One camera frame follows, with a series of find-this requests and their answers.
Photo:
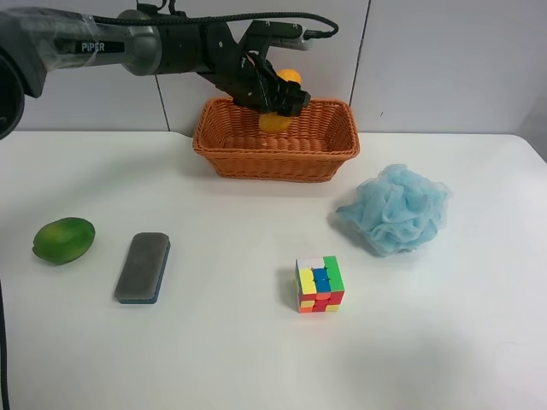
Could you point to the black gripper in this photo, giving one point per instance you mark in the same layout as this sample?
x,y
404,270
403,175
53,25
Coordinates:
x,y
211,51

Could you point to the green mango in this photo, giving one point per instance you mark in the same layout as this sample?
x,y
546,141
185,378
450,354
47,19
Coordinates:
x,y
64,240

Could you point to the orange wicker basket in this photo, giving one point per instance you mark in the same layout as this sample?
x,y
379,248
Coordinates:
x,y
311,150

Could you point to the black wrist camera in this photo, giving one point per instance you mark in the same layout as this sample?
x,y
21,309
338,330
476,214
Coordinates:
x,y
263,34

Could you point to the grey blue whiteboard eraser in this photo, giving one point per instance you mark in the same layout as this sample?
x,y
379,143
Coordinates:
x,y
142,273

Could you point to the light blue bath loofah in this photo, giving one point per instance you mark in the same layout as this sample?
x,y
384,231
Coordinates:
x,y
397,211

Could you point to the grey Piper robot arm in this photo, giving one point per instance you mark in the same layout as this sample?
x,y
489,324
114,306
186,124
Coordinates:
x,y
36,41

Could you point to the yellow mango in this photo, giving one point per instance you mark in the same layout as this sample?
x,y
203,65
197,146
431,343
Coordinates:
x,y
274,123

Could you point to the colourful puzzle cube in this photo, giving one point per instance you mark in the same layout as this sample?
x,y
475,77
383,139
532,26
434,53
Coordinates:
x,y
319,284

